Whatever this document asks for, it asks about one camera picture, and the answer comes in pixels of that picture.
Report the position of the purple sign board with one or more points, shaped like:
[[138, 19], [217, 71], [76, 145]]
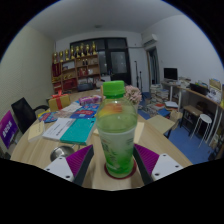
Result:
[[7, 128]]

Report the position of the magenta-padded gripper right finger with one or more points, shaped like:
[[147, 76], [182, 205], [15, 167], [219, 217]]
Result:
[[161, 166]]

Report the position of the white booklet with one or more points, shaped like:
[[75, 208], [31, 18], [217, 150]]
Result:
[[57, 129]]

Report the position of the pink flower bouquet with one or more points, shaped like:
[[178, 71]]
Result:
[[133, 94]]

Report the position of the white air conditioner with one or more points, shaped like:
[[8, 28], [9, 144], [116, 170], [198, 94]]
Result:
[[150, 40]]

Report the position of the white round stool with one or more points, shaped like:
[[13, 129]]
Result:
[[204, 119]]

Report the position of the teal book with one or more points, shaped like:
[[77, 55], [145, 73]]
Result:
[[78, 131]]

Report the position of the wooden side desk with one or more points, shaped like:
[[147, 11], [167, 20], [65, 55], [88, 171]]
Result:
[[203, 96]]

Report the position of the light wooden chair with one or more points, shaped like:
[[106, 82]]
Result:
[[160, 123]]

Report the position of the dark framed window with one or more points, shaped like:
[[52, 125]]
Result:
[[116, 60]]

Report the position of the yellow envelope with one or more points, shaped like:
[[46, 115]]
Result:
[[139, 131]]

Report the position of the blue and red book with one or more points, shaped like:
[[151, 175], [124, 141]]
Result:
[[85, 111]]

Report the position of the computer monitor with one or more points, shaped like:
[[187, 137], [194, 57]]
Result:
[[170, 73]]

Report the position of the black office chair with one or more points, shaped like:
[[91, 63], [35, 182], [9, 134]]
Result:
[[23, 115]]

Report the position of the flat round red coaster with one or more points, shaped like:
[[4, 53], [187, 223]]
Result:
[[133, 172]]

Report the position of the pile of books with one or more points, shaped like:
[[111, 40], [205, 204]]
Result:
[[158, 98]]

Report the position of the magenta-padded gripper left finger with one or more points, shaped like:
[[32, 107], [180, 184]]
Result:
[[63, 168]]

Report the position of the green tea drink bottle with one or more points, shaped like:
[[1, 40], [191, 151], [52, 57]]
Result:
[[116, 133]]

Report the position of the beige notebook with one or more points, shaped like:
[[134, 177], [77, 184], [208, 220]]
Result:
[[36, 131]]

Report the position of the wooden shelf unit with trophies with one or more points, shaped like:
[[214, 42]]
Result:
[[75, 71]]

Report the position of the pink box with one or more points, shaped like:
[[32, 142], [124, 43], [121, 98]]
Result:
[[90, 100]]

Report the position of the yellow gift box red ribbon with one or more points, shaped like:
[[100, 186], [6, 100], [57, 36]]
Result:
[[59, 102]]

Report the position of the steel cup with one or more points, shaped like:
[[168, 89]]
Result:
[[61, 152]]

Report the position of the low wooden stool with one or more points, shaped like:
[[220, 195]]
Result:
[[192, 110]]

